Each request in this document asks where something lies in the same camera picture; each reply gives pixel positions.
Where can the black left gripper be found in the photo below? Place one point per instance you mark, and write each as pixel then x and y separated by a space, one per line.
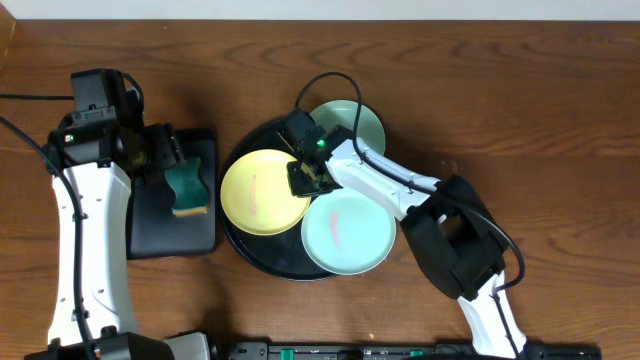
pixel 169 149

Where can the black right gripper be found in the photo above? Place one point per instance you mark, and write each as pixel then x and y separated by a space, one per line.
pixel 297 186

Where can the yellow plate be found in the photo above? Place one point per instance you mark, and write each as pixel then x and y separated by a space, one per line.
pixel 256 197

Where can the green yellow sponge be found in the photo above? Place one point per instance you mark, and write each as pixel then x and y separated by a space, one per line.
pixel 191 195

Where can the mint green front plate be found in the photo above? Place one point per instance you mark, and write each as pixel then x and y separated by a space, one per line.
pixel 346 233

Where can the mint green plate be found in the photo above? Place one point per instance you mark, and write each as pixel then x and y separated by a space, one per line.
pixel 346 233
pixel 342 112

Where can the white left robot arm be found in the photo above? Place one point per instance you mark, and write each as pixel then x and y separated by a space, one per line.
pixel 90 162

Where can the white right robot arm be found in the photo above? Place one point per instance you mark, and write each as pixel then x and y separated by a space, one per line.
pixel 453 237

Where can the black rectangular tray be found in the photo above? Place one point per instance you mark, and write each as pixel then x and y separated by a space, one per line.
pixel 153 231

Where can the mint green rear plate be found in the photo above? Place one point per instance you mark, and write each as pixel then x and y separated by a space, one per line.
pixel 342 112

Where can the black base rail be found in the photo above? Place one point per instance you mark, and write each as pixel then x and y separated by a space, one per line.
pixel 264 351

